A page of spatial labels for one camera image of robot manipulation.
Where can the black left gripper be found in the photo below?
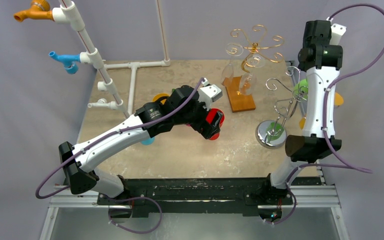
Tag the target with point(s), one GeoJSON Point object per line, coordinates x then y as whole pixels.
{"type": "Point", "coordinates": [203, 127]}

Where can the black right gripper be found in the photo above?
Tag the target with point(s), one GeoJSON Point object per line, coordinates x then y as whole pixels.
{"type": "Point", "coordinates": [317, 32]}

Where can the yellow wine glass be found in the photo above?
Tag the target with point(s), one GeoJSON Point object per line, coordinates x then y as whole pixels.
{"type": "Point", "coordinates": [161, 97]}

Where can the blue wine glass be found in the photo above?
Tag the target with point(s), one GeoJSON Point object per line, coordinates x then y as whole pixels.
{"type": "Point", "coordinates": [148, 141]}

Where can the red wine glass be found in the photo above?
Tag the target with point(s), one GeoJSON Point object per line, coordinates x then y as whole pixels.
{"type": "Point", "coordinates": [210, 125]}

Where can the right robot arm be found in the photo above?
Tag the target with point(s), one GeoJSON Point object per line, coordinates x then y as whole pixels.
{"type": "Point", "coordinates": [321, 60]}

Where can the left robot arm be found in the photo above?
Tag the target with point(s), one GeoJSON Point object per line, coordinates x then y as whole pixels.
{"type": "Point", "coordinates": [81, 160]}

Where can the wooden rack base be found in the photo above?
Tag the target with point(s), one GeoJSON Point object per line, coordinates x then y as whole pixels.
{"type": "Point", "coordinates": [239, 102]}

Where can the clear wine glass right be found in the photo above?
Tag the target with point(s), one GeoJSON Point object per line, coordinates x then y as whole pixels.
{"type": "Point", "coordinates": [248, 80]}

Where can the clear wine glass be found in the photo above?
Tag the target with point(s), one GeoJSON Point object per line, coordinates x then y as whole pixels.
{"type": "Point", "coordinates": [248, 80]}
{"type": "Point", "coordinates": [228, 69]}

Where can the green wine glass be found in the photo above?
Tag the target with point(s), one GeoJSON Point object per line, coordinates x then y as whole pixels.
{"type": "Point", "coordinates": [300, 90]}

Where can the orange wine glass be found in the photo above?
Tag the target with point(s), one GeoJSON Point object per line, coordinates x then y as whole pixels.
{"type": "Point", "coordinates": [338, 101]}

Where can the clear wine glass left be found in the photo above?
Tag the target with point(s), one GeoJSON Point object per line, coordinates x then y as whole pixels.
{"type": "Point", "coordinates": [228, 69]}

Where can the blue faucet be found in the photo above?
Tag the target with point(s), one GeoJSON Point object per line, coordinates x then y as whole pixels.
{"type": "Point", "coordinates": [68, 61]}

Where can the orange faucet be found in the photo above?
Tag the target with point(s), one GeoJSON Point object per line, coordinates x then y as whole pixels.
{"type": "Point", "coordinates": [38, 10]}

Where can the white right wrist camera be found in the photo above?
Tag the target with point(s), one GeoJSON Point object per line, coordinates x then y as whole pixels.
{"type": "Point", "coordinates": [337, 32]}

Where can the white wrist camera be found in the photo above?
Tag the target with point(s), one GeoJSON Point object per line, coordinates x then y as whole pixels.
{"type": "Point", "coordinates": [208, 93]}
{"type": "Point", "coordinates": [337, 32]}

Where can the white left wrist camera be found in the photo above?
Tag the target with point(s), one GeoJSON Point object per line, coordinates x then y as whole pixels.
{"type": "Point", "coordinates": [208, 93]}

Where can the chrome wire glass rack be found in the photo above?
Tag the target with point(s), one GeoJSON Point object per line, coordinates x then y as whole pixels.
{"type": "Point", "coordinates": [272, 134]}

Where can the gold wire glass rack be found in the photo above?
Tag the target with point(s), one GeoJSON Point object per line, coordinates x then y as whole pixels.
{"type": "Point", "coordinates": [255, 47]}

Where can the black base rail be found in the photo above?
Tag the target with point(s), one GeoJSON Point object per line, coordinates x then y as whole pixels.
{"type": "Point", "coordinates": [248, 196]}

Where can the white PVC pipe frame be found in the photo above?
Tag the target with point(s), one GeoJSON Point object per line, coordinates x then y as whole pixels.
{"type": "Point", "coordinates": [68, 13]}

